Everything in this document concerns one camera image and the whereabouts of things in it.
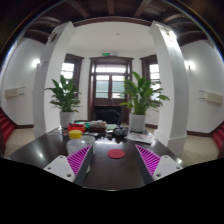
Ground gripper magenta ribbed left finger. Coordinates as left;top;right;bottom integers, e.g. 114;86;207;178
44;145;93;186

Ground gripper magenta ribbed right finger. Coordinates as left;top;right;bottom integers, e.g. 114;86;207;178
135;144;183;184

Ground clear bottle yellow cap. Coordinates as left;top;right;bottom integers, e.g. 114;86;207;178
66;130;87;154

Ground clear plastic cup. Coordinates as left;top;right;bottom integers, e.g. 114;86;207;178
81;135;95;154

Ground white paper sheets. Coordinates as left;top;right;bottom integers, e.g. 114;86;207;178
126;132;152;144

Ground red round coaster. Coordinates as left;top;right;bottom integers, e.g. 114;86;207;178
107;149;125;159

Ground red bowl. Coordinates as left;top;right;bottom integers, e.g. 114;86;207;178
67;124;86;132

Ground dark round objects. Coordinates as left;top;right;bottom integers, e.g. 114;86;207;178
114;128;128;136

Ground black office chair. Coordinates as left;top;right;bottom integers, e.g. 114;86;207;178
96;109;120;124

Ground left potted green plant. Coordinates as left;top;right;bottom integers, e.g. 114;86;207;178
48;75;80;129

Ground potted green plant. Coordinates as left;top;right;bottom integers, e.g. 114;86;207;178
121;72;169;133
48;75;80;129

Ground right potted green plant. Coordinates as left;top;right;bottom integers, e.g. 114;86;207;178
121;72;169;133

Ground dark wooden double door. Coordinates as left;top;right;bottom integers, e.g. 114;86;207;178
88;56;133;122

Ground green exit sign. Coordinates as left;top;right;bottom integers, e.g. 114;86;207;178
102;52;110;56

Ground right wall air conditioner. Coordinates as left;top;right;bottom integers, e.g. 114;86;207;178
199;91;224;104

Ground wall air conditioner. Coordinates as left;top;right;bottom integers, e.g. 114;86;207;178
199;91;224;104
4;87;25;98

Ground left wall air conditioner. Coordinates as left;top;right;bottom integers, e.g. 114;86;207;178
4;87;25;98

